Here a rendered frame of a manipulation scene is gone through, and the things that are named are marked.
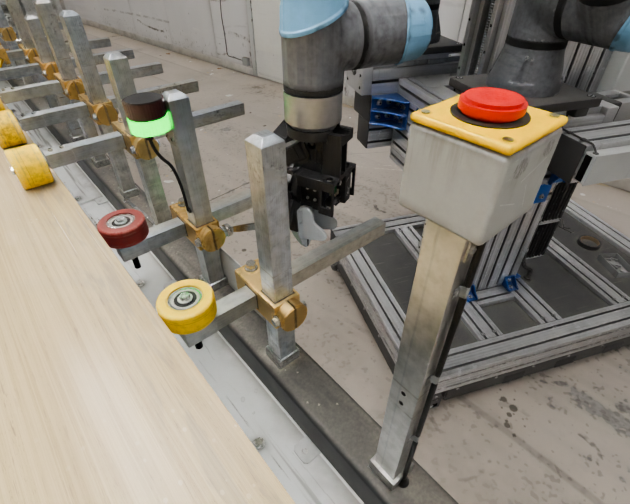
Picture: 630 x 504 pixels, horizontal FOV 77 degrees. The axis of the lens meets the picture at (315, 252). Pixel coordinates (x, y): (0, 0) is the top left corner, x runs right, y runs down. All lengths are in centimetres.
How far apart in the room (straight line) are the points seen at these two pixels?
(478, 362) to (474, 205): 118
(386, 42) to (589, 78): 91
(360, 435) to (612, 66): 114
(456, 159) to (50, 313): 56
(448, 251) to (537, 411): 140
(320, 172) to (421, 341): 28
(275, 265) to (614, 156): 75
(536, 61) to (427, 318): 70
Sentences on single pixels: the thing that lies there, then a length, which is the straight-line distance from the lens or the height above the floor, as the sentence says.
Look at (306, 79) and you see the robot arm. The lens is 50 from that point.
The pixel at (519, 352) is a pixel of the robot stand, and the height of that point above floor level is 23.
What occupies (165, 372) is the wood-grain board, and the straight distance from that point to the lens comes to 53.
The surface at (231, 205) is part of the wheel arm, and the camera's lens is 86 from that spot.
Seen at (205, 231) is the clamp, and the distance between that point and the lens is 78.
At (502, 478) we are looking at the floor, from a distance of 152.
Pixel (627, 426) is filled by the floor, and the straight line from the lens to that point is 181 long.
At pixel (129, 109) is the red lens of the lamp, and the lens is 67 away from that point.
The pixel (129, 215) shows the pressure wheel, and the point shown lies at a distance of 80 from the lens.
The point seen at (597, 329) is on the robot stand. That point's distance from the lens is 171.
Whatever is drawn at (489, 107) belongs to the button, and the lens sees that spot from 27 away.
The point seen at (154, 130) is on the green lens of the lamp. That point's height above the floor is 107.
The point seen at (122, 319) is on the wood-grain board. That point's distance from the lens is 60.
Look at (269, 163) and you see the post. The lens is 48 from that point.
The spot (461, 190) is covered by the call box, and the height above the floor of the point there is 118.
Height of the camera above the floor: 131
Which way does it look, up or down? 39 degrees down
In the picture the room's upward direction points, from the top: straight up
